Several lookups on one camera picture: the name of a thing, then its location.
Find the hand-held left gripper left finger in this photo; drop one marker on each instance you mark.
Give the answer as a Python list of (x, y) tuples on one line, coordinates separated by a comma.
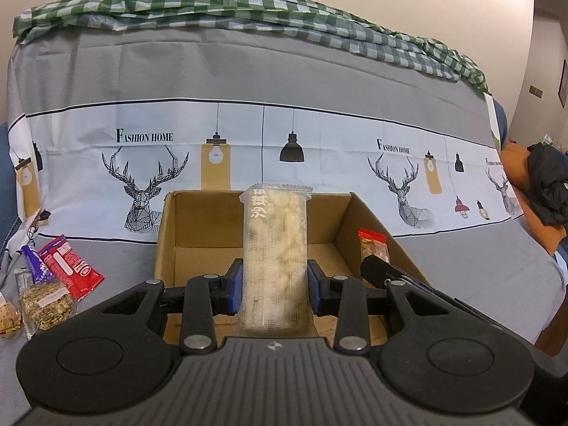
[(233, 286)]

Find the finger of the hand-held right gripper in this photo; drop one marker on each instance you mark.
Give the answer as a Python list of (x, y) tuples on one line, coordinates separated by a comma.
[(375, 268), (415, 282)]

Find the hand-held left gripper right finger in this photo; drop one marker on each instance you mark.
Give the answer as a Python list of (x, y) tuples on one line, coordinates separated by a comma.
[(316, 286)]

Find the red-topped clear snack packet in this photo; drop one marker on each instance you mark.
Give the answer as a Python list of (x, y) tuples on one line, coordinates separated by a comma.
[(375, 244)]

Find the pale puffed rice cake packet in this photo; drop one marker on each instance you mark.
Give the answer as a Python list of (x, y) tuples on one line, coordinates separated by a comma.
[(275, 248)]

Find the brown cardboard box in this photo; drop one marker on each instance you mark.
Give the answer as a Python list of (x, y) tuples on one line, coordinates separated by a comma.
[(195, 222)]

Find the blue cloth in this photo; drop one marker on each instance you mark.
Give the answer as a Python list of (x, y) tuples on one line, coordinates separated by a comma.
[(562, 266)]

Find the orange cushion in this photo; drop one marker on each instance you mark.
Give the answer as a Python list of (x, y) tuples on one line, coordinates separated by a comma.
[(514, 173)]

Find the red snack packet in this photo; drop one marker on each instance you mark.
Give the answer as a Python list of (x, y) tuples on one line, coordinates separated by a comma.
[(71, 268)]

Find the black garment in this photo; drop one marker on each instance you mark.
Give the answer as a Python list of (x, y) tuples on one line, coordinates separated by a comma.
[(548, 182)]

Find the clear bag of green peas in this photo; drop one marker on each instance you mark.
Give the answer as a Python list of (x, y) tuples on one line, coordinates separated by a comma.
[(46, 304)]

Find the purple snack packet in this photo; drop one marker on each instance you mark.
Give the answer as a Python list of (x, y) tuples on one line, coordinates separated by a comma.
[(37, 264)]

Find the black binder clip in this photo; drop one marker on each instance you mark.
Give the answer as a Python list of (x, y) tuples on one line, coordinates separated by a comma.
[(42, 218)]

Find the silver stick packet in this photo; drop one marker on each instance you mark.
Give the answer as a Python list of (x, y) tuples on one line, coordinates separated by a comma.
[(21, 279)]

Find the grey deer-print sofa cover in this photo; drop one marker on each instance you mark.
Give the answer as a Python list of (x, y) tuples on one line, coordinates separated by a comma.
[(266, 66)]

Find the clear bag of peanuts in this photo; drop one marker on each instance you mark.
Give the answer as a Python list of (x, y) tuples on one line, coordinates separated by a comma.
[(9, 317)]

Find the green checked cloth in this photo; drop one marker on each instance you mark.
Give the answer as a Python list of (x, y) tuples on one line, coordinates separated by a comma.
[(222, 4)]

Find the wall switch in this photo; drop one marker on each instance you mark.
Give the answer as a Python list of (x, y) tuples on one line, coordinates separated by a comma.
[(536, 92)]

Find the small dark wall frame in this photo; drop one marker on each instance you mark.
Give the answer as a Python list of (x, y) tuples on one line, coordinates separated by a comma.
[(564, 83)]

